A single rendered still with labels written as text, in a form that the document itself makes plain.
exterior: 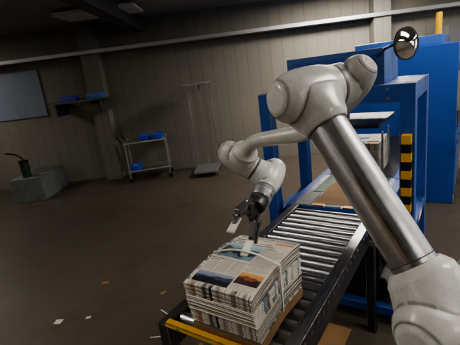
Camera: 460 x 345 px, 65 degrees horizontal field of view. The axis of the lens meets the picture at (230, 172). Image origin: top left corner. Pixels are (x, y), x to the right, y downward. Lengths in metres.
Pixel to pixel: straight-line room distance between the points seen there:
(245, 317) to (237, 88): 6.06
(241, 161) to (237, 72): 5.68
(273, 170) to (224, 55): 5.69
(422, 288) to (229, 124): 6.44
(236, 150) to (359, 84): 0.57
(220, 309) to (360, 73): 0.86
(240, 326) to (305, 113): 0.74
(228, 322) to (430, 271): 0.71
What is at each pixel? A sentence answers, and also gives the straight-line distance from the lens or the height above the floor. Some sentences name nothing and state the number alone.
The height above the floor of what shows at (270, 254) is 1.04.
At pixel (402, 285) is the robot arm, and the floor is 1.25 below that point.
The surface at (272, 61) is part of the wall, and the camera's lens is 7.08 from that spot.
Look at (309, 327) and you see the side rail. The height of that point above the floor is 0.80.
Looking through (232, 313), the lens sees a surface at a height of 0.95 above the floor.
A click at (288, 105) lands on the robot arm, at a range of 0.89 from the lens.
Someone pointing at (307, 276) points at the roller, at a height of 0.80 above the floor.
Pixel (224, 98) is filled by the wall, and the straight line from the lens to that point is 7.04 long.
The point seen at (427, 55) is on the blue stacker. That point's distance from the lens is 4.48.
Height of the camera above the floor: 1.71
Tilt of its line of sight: 15 degrees down
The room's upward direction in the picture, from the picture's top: 7 degrees counter-clockwise
